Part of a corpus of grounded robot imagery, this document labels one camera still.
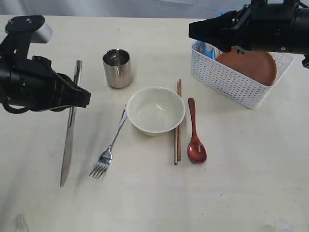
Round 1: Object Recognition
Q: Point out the blue snack packet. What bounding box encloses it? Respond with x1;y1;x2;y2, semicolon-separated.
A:
196;41;222;60

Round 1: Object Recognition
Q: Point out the white perforated plastic basket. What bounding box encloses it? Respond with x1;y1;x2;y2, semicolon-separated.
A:
191;41;294;109

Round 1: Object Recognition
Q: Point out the stainless steel cup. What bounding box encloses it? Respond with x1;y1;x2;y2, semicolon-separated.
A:
102;48;132;88

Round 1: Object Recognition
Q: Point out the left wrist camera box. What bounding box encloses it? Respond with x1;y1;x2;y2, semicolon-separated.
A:
5;15;53;44

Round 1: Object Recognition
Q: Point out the dark red wooden spoon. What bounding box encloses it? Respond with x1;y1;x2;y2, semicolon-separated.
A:
187;98;207;164

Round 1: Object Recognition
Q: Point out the metal cutlery handle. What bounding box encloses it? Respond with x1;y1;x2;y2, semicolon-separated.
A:
60;60;82;187
89;106;127;179

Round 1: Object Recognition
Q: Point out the brown wooden plate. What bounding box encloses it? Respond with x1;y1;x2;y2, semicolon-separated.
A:
217;46;277;86

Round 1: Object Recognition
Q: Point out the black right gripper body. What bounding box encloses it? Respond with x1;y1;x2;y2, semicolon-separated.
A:
230;0;297;53

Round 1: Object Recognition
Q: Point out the wooden chopstick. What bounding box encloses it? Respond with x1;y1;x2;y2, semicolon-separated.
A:
172;81;180;166
177;79;182;161

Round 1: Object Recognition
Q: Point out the grey ceramic bowl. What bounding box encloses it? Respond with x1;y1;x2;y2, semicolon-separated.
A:
126;87;185;137

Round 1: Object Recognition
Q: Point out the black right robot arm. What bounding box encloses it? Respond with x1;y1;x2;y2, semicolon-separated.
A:
188;0;309;55

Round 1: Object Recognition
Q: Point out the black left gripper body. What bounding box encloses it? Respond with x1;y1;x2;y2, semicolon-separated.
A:
0;58;71;114

